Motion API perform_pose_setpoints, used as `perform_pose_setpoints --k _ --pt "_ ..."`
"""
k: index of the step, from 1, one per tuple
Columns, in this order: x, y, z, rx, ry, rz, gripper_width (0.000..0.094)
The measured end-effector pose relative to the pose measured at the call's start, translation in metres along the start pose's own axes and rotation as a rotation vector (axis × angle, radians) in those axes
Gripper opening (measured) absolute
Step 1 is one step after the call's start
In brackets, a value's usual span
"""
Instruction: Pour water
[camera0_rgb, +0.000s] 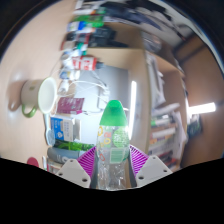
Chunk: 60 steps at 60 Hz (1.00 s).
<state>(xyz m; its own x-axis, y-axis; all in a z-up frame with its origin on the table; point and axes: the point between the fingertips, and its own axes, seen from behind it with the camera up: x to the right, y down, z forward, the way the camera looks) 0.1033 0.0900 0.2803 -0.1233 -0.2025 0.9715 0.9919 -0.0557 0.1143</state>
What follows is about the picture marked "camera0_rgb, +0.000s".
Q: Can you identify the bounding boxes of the clear green-capped drink bottle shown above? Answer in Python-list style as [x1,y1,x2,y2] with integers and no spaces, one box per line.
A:
[94,99,132,192]

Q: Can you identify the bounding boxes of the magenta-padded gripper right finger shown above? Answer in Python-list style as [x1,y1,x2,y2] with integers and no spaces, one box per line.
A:
[127,144,173,189]

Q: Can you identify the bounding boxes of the blue plastic bag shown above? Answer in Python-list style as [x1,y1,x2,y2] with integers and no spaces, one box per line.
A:
[46,147,84,164]

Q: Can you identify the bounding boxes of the ceiling light tube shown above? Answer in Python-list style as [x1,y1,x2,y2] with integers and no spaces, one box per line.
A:
[188,102,217,115]

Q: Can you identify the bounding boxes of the dark green bottle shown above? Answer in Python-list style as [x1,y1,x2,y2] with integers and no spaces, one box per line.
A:
[54,139,96,152]

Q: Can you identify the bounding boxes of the white cable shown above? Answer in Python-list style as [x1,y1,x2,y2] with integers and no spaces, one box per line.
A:
[49,59,111,114]

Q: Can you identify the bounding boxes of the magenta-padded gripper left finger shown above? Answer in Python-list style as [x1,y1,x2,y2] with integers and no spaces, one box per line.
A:
[55,147,99,189]

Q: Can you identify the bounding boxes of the green container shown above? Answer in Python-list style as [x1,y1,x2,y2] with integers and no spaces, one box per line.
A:
[74,14,105,24]

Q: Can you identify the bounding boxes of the flat round red coaster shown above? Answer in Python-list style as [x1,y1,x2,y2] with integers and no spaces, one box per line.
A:
[26,156,40,168]

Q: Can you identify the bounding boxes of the wooden shelf unit with books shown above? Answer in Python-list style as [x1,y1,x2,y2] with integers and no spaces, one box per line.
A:
[139,0,224,169]

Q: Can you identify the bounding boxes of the white mug with green handle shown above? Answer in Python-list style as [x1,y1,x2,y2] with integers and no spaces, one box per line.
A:
[20,76,58,118]

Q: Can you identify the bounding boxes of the small white blue-labelled bottle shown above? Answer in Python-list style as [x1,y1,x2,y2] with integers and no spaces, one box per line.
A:
[67,22,98,33]

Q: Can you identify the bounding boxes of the magenta packet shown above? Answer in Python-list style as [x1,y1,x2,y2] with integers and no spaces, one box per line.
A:
[56,96,85,115]

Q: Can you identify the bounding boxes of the white and blue carton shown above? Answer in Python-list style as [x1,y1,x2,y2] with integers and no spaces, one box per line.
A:
[49,115,82,143]

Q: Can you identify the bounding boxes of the red and white can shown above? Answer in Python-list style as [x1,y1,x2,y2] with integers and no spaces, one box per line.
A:
[71,55,99,71]

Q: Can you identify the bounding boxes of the white under-shelf light bar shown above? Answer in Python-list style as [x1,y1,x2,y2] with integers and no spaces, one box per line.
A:
[129,80,138,139]

